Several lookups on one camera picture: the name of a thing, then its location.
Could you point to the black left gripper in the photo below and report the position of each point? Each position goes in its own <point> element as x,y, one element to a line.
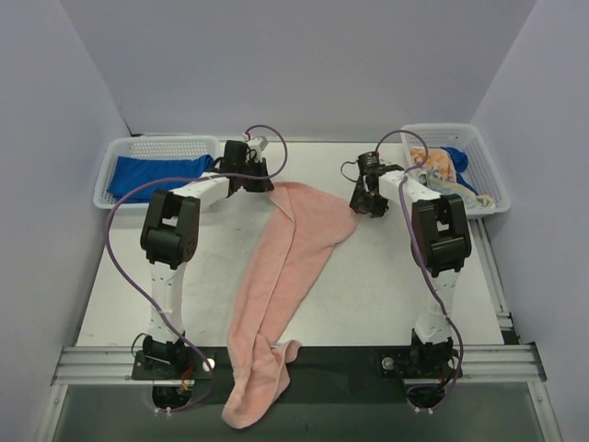
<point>257,175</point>

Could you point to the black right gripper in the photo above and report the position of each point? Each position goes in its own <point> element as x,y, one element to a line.
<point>366,195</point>

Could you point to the pink towel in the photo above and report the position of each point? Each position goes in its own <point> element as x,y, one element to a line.
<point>304,228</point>

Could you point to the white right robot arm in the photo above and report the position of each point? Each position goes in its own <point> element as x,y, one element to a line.
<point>439,244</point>

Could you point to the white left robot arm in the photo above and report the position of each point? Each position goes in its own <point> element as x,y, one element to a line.
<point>170,237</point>

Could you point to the orange patterned towel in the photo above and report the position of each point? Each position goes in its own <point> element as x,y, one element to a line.
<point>417,155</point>

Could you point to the blue towel in right basket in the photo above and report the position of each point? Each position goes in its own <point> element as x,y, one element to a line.
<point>458,159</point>

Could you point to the white right plastic basket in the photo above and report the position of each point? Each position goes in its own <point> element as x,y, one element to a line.
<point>481,173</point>

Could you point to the white plastic basket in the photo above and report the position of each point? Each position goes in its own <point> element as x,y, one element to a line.
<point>481,173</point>
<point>152,147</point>

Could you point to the white left plastic basket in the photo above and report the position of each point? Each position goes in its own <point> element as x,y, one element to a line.
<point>152,147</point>

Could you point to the folded blue towel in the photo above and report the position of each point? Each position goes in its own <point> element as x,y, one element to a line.
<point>131,173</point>

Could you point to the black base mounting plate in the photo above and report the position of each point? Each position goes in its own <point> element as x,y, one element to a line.
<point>319,375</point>

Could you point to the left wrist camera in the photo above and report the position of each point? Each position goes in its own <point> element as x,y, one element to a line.
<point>256,142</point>

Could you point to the aluminium frame rail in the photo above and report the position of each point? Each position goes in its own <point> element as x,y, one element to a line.
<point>366,296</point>

